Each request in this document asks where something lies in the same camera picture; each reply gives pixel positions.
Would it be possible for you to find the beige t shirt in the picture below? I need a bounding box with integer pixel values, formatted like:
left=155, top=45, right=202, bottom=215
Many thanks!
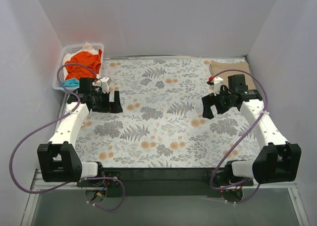
left=210, top=61, right=256, bottom=90

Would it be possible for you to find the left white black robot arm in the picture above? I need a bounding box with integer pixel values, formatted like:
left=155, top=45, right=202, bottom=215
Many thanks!
left=37, top=77, right=123, bottom=182

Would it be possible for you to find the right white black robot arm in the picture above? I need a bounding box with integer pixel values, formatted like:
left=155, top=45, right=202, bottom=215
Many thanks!
left=202, top=74, right=301, bottom=186

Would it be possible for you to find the teal t shirt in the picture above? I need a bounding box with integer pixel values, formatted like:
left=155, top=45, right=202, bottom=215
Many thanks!
left=61, top=78, right=79, bottom=88

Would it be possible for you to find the orange t shirt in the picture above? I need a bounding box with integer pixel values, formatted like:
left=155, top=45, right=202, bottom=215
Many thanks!
left=62, top=49, right=103, bottom=80

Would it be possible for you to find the floral patterned table mat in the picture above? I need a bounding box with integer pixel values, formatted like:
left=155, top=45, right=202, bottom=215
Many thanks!
left=75, top=58, right=260, bottom=168

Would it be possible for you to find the white plastic laundry basket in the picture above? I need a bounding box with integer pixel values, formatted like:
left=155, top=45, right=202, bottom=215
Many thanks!
left=52, top=42, right=104, bottom=91

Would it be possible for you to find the white t shirt in basket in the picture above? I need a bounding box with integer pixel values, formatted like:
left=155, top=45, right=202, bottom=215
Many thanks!
left=81, top=42, right=99, bottom=55

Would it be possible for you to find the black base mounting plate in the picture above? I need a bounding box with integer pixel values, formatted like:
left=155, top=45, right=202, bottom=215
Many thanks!
left=77, top=168, right=242, bottom=198

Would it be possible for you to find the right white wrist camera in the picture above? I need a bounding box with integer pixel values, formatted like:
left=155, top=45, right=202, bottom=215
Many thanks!
left=207, top=76, right=224, bottom=95

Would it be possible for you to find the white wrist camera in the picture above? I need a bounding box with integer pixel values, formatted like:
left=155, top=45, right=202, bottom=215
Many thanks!
left=207, top=76, right=224, bottom=95
left=95, top=77, right=111, bottom=93

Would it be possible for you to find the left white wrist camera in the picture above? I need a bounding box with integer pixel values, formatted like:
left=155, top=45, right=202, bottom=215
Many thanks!
left=95, top=77, right=111, bottom=93

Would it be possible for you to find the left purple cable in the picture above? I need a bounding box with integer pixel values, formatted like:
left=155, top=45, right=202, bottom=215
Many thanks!
left=8, top=63, right=126, bottom=211

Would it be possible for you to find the purple cable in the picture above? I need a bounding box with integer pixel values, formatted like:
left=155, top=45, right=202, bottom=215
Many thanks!
left=209, top=69, right=268, bottom=204
left=8, top=63, right=126, bottom=211

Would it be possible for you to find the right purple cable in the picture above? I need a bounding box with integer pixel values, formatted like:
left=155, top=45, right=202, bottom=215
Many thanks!
left=209, top=69, right=268, bottom=204

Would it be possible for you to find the aluminium frame rail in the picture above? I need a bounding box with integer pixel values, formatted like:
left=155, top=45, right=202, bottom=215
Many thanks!
left=22, top=169, right=309, bottom=226

